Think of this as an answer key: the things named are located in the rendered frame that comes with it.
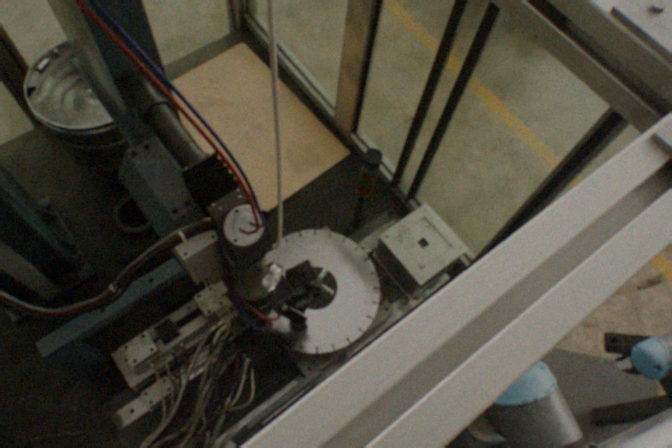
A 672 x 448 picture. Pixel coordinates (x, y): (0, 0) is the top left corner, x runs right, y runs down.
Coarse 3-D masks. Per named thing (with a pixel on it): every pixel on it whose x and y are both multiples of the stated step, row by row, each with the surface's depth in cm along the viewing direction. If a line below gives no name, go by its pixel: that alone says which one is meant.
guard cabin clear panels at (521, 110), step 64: (0, 0) 140; (192, 0) 179; (256, 0) 182; (320, 0) 148; (384, 0) 125; (448, 0) 108; (320, 64) 169; (384, 64) 139; (448, 64) 118; (512, 64) 103; (0, 128) 170; (384, 128) 158; (448, 128) 132; (512, 128) 113; (576, 128) 99; (448, 192) 148; (512, 192) 125
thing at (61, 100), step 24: (48, 72) 142; (72, 72) 146; (48, 96) 139; (72, 96) 145; (48, 120) 136; (72, 120) 136; (96, 120) 137; (72, 144) 140; (96, 144) 139; (120, 144) 143; (96, 168) 150; (120, 168) 151
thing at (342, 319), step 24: (288, 240) 141; (312, 240) 141; (336, 240) 142; (288, 264) 138; (312, 264) 138; (336, 264) 139; (360, 264) 139; (360, 288) 137; (288, 312) 133; (312, 312) 133; (336, 312) 133; (360, 312) 134; (288, 336) 130; (312, 336) 130; (336, 336) 131
